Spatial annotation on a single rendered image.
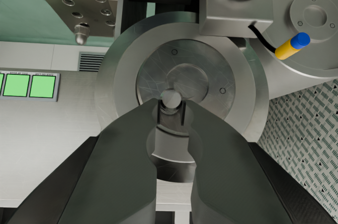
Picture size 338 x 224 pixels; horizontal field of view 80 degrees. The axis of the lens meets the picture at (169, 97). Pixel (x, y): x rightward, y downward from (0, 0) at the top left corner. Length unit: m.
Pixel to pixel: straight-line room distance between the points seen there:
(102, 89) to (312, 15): 0.20
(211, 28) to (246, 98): 0.06
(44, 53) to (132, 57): 3.30
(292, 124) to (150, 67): 0.25
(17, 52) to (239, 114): 3.56
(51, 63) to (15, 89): 2.77
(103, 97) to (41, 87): 0.40
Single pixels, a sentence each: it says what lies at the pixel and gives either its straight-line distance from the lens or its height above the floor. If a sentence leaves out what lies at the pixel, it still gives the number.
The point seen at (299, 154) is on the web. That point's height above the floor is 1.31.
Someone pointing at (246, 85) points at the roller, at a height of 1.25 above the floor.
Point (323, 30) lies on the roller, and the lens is 0.24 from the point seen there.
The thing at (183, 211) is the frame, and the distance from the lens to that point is 0.53.
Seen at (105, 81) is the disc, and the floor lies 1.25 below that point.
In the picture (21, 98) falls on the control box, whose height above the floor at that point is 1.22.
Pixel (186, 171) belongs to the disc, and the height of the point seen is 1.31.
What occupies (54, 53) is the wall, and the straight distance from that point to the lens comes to 3.39.
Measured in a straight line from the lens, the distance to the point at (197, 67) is 0.16.
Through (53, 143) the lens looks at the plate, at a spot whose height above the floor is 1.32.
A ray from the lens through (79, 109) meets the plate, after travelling 0.53.
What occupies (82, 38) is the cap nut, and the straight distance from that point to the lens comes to 0.56.
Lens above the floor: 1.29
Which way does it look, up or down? 11 degrees down
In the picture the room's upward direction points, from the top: 178 degrees counter-clockwise
